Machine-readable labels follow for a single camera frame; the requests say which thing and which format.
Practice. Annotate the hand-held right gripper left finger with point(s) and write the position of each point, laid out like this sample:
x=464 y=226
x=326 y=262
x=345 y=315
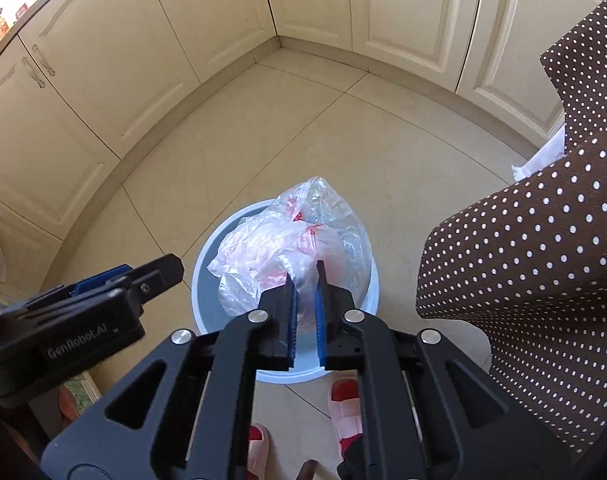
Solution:
x=293 y=320

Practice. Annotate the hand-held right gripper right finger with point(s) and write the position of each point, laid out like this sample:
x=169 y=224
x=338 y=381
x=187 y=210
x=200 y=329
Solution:
x=321 y=320

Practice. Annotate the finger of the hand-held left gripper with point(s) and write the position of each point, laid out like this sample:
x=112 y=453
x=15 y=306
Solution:
x=156 y=272
x=98 y=280

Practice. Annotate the light blue waste bin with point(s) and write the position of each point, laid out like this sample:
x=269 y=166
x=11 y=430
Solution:
x=203 y=305

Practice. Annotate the clear plastic bag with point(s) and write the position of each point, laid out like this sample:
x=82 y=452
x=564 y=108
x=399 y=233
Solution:
x=263 y=245

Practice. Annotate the green patterned mat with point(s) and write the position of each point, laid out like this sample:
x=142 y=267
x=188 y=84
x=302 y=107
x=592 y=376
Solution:
x=78 y=392

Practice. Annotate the pink slipper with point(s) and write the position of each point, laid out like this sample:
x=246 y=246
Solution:
x=259 y=452
x=344 y=410

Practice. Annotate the cream cabinet door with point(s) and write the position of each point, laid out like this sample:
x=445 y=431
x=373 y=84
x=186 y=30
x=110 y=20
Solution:
x=218 y=10
x=58 y=150
x=118 y=60
x=408 y=10
x=523 y=35
x=313 y=0

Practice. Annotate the person's right leg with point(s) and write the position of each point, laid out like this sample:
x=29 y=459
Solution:
x=351 y=462

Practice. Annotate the wooden chair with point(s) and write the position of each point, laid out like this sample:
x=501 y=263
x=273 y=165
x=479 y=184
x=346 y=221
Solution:
x=308 y=471

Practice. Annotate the brown polka dot tablecloth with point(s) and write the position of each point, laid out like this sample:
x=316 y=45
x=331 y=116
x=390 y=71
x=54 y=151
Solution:
x=533 y=260

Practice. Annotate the white cloth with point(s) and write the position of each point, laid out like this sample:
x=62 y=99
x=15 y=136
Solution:
x=543 y=157

